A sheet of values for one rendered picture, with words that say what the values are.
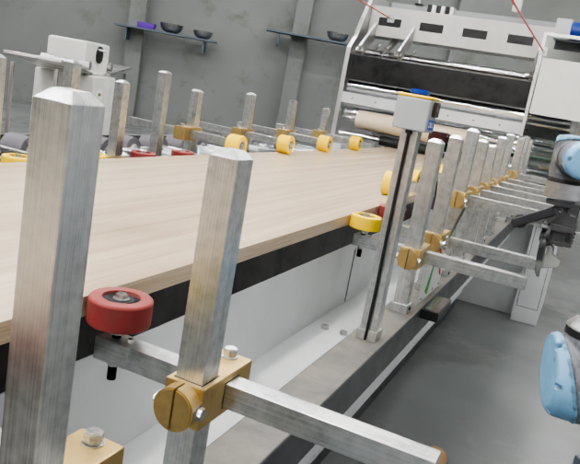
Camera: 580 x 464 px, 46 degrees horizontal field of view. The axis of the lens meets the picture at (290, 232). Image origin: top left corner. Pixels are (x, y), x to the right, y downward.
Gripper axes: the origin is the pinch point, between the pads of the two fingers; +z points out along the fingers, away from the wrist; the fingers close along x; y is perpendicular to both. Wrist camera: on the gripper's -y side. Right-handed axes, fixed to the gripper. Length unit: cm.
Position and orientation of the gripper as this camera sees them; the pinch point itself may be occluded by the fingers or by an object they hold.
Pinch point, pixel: (535, 271)
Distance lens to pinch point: 196.0
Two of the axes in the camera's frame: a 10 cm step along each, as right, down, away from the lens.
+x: 4.1, -1.2, 9.0
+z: -1.5, 9.7, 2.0
